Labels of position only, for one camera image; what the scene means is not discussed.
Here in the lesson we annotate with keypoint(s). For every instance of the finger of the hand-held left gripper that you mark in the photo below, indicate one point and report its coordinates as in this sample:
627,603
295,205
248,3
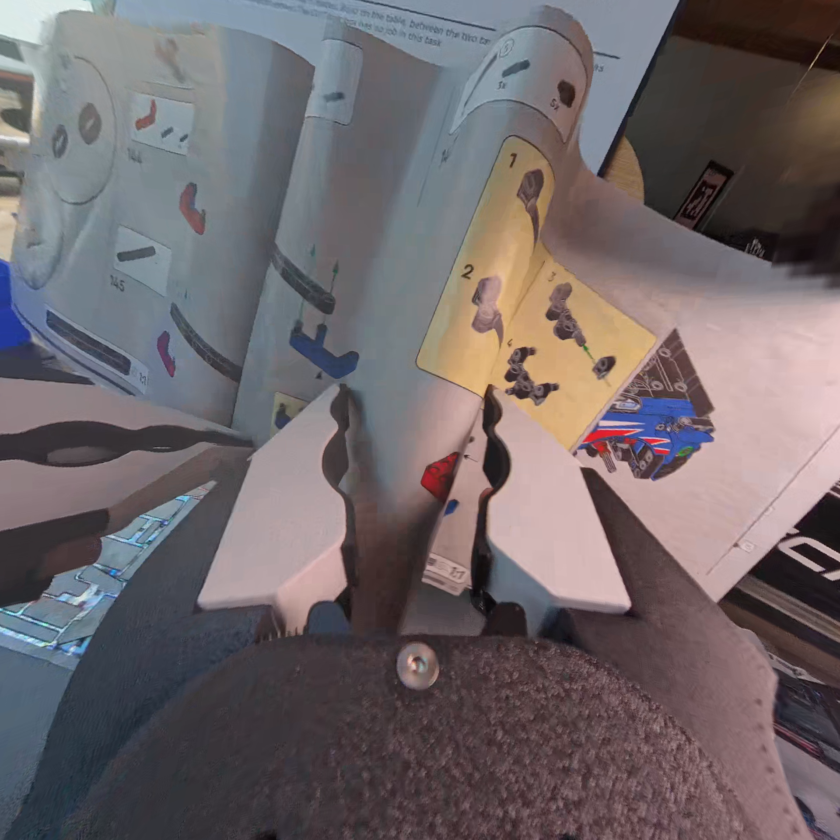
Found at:
65,407
65,492

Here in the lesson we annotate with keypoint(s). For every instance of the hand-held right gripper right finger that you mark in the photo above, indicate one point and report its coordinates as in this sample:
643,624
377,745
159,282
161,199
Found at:
551,525

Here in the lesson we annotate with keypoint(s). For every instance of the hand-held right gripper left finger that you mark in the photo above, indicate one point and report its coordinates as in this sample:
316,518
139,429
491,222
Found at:
282,518

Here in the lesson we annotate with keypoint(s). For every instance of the grey instruction booklet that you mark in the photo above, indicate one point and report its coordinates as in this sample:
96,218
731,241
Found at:
394,262

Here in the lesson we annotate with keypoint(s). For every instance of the shiny sticker sheet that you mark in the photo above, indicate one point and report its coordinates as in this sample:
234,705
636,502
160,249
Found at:
85,590

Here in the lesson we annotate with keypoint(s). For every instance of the blue plastic bin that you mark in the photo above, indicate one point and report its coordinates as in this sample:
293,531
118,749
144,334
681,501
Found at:
13,308

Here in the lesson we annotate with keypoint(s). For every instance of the black toy set box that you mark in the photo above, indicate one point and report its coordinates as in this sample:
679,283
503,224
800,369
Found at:
800,558

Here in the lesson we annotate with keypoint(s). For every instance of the black white marker card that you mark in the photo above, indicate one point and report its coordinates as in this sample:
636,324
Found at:
702,197

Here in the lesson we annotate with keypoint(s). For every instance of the white printed paper sheet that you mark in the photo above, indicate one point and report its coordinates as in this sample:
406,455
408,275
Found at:
623,98

